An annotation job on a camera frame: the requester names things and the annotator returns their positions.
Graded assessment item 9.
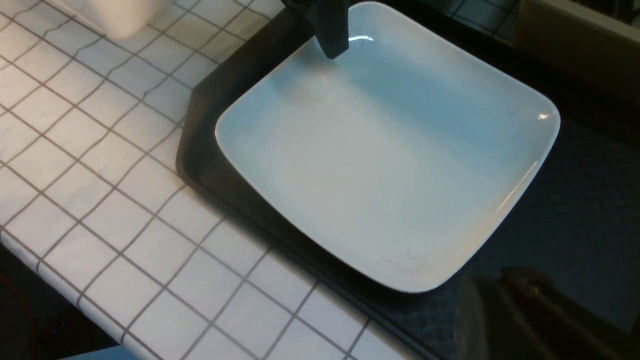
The brown plastic chopstick bin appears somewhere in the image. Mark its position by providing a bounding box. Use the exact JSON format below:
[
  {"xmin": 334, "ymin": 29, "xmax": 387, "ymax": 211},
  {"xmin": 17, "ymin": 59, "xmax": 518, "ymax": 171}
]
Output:
[{"xmin": 514, "ymin": 0, "xmax": 640, "ymax": 104}]

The large white square plate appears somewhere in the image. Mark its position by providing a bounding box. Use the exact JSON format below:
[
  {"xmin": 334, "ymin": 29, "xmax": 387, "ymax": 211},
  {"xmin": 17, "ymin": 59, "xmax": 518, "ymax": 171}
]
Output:
[{"xmin": 214, "ymin": 1, "xmax": 561, "ymax": 293}]

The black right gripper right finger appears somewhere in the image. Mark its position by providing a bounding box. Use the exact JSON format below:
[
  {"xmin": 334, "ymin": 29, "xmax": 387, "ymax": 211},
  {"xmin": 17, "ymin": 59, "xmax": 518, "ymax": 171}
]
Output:
[{"xmin": 455, "ymin": 268, "xmax": 640, "ymax": 360}]

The large white plastic tub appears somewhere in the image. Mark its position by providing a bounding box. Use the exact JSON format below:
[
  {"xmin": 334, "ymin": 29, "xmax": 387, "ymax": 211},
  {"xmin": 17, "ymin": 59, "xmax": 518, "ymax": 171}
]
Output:
[{"xmin": 48, "ymin": 0, "xmax": 174, "ymax": 40}]

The black plastic serving tray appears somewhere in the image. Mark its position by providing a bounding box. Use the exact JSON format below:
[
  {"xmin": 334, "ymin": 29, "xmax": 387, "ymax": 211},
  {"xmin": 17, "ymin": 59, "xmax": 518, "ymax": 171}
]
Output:
[{"xmin": 176, "ymin": 0, "xmax": 640, "ymax": 359}]

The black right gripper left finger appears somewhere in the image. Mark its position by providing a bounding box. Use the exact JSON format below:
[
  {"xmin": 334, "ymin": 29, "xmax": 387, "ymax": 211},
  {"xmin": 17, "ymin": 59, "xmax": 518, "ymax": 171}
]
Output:
[{"xmin": 282, "ymin": 0, "xmax": 350, "ymax": 60}]

